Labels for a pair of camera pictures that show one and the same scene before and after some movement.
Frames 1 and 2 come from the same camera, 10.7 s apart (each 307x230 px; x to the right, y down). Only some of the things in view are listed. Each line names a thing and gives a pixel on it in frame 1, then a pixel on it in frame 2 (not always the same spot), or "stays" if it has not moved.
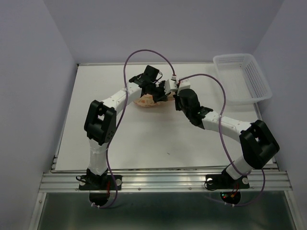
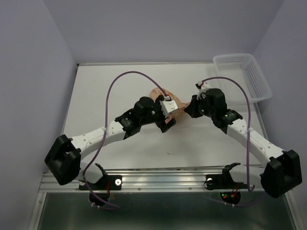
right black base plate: (224, 181) stays
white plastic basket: (243, 80) stays
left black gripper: (163, 96) to (160, 123)
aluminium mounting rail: (150, 182) stays
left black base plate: (104, 182) stays
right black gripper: (177, 97) to (191, 109)
